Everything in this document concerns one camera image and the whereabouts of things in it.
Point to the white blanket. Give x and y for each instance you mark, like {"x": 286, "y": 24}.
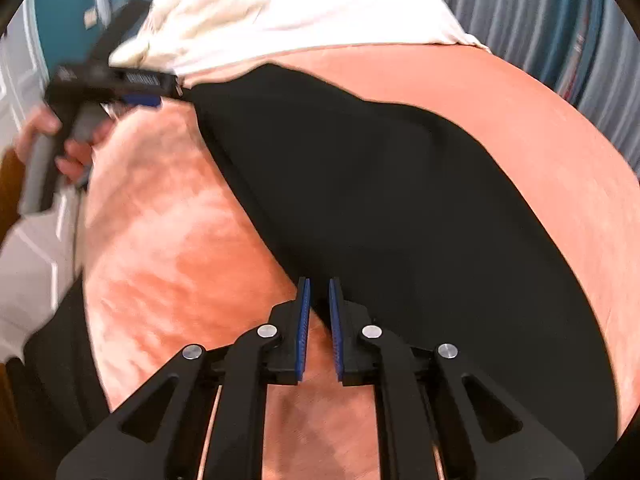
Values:
{"x": 325, "y": 10}

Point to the orange plush bed blanket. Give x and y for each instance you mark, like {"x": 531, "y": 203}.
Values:
{"x": 165, "y": 260}

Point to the black pants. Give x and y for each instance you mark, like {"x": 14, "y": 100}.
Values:
{"x": 375, "y": 185}

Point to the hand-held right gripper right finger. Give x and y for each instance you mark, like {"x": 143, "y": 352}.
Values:
{"x": 336, "y": 330}

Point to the grey curtain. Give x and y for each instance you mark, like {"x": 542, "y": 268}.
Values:
{"x": 500, "y": 0}
{"x": 622, "y": 90}

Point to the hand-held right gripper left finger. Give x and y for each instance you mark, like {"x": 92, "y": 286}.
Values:
{"x": 301, "y": 330}

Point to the white panelled door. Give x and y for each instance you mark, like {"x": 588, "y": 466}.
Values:
{"x": 40, "y": 270}

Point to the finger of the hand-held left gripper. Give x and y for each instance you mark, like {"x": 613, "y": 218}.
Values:
{"x": 142, "y": 102}

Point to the person's left hand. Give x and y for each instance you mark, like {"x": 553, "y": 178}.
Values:
{"x": 37, "y": 127}

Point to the dark cloth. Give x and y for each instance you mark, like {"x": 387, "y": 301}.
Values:
{"x": 55, "y": 385}

